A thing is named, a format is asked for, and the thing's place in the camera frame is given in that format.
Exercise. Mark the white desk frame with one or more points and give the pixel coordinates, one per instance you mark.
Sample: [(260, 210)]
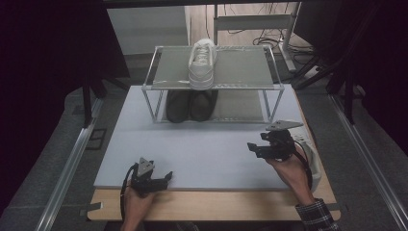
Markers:
[(253, 22)]

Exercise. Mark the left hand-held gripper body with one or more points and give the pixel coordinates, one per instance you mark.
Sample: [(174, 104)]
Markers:
[(144, 183)]

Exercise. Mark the black tape piece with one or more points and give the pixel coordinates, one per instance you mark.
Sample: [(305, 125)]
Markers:
[(333, 205), (91, 208)]

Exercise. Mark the black curtain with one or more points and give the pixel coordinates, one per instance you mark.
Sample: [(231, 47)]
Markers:
[(378, 64), (48, 64)]

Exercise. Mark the metal shoe rack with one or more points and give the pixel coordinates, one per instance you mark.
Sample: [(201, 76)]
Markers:
[(243, 67)]

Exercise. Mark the white sneaker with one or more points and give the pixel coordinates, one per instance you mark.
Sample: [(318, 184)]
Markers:
[(201, 73), (317, 170)]

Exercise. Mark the grey panel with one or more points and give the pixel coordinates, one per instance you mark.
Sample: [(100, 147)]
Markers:
[(147, 29)]

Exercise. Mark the black stand legs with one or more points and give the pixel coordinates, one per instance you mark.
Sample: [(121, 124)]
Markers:
[(348, 96), (87, 102)]

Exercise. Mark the person's left hand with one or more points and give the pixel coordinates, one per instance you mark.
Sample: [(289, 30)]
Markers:
[(136, 208)]

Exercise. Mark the light grey board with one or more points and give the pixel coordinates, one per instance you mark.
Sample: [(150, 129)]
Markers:
[(198, 154)]

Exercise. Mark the black square floor frame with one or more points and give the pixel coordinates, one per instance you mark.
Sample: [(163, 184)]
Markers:
[(96, 139)]

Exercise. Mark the person's right hand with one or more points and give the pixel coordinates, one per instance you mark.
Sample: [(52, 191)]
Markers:
[(293, 176)]

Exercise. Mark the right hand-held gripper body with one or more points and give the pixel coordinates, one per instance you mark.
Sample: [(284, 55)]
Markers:
[(282, 144)]

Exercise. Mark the black slip-on shoe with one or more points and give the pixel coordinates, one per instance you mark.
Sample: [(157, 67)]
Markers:
[(202, 106), (178, 106)]

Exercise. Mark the aluminium rail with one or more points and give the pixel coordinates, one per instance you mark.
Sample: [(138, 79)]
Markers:
[(69, 166), (369, 160)]

